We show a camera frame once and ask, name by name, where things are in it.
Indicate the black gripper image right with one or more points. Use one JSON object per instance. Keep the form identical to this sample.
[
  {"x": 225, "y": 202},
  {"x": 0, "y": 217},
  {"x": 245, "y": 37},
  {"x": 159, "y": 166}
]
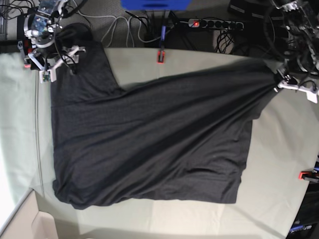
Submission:
[{"x": 284, "y": 80}]

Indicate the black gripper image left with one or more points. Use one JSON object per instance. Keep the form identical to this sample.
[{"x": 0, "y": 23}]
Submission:
[{"x": 68, "y": 57}]

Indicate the dark grey t-shirt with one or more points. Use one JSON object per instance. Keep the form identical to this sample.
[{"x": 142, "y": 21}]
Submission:
[{"x": 181, "y": 137}]

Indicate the left red black clamp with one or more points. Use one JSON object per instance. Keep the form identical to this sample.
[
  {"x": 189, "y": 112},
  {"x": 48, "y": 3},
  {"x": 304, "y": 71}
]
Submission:
[{"x": 25, "y": 37}]

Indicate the red black clamp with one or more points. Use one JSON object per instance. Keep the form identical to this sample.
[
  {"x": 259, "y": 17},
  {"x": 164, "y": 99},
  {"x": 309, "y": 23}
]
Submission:
[
  {"x": 311, "y": 175},
  {"x": 25, "y": 37},
  {"x": 161, "y": 52}
]

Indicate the black round stool seat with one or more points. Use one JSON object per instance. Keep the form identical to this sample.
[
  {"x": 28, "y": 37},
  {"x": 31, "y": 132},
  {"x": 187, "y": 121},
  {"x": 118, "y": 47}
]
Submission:
[{"x": 75, "y": 33}]

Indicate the light green table cloth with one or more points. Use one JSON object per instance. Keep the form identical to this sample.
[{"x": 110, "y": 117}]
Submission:
[{"x": 285, "y": 141}]

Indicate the blue box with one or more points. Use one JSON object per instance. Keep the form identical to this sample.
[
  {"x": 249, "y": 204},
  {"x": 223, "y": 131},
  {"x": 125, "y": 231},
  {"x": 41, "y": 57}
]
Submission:
[{"x": 155, "y": 4}]

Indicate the right red black clamp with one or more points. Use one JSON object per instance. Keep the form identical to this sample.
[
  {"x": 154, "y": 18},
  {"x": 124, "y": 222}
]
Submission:
[{"x": 311, "y": 175}]

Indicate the black power strip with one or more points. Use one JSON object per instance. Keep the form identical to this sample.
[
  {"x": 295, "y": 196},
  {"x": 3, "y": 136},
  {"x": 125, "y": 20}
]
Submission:
[{"x": 216, "y": 24}]

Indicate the middle red black clamp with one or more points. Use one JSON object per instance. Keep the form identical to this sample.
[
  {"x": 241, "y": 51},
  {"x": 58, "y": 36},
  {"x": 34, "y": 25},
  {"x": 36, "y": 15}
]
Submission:
[{"x": 161, "y": 52}]

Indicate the beige plastic bin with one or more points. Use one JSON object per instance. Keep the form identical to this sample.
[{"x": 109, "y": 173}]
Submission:
[{"x": 28, "y": 222}]

